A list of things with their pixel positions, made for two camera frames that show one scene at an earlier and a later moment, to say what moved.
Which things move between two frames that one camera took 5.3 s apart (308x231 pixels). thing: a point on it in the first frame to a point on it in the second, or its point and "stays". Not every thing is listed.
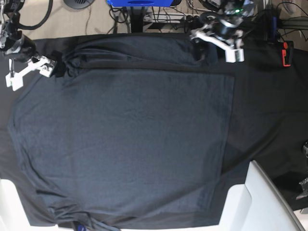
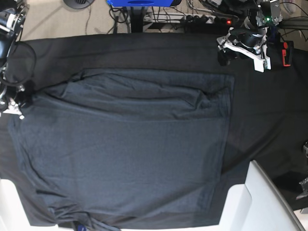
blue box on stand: x=140 y=3 stays
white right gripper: x=200 y=47 to x=261 y=60
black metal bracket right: x=304 y=184 stays
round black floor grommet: x=79 y=4 stays
